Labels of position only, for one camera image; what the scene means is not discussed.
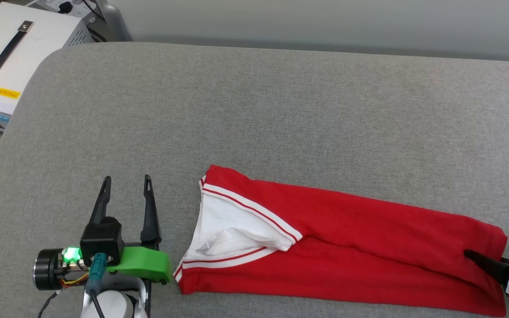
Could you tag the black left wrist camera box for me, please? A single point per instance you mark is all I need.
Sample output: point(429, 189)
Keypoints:
point(102, 238)

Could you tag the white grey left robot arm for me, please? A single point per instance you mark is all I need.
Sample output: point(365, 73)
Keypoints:
point(113, 304)

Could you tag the black power plug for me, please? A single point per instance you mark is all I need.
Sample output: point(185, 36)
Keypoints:
point(65, 7)

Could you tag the red and white garment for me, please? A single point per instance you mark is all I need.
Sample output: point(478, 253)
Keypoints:
point(347, 238)

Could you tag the white partition panel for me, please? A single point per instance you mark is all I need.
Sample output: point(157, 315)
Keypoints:
point(325, 22)

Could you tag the white metal equipment box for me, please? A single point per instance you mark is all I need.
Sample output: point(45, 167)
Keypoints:
point(38, 44)

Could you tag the yellow warning sticker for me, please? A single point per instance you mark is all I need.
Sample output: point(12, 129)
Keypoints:
point(8, 92)

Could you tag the white power strip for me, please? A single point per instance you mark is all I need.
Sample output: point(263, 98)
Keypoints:
point(77, 9)

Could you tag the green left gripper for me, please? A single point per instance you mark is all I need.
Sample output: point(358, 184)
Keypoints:
point(146, 263)

